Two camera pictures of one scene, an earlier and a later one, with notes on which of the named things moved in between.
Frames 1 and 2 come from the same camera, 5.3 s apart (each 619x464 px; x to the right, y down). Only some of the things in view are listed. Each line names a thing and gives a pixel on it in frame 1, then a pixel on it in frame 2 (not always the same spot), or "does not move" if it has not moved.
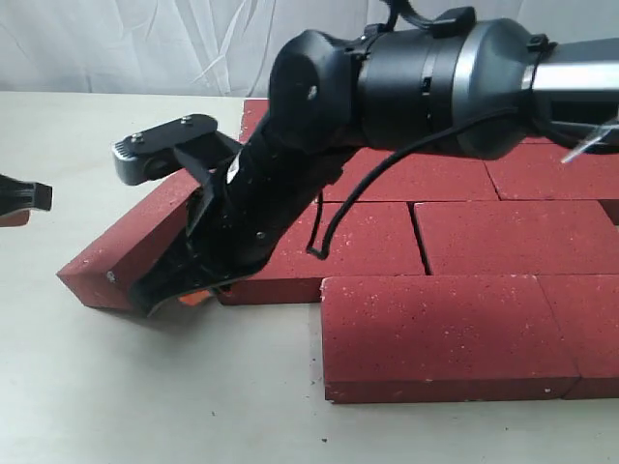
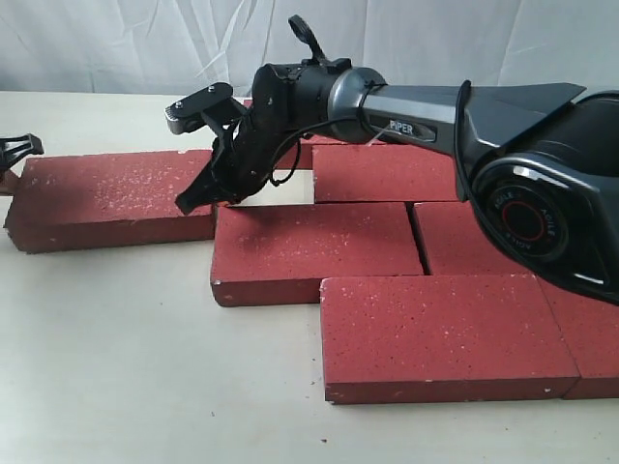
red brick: (104, 275) -> (85, 202)
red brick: (442, 338) does not move
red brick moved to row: (412, 177) does not move
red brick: (377, 240) does not move
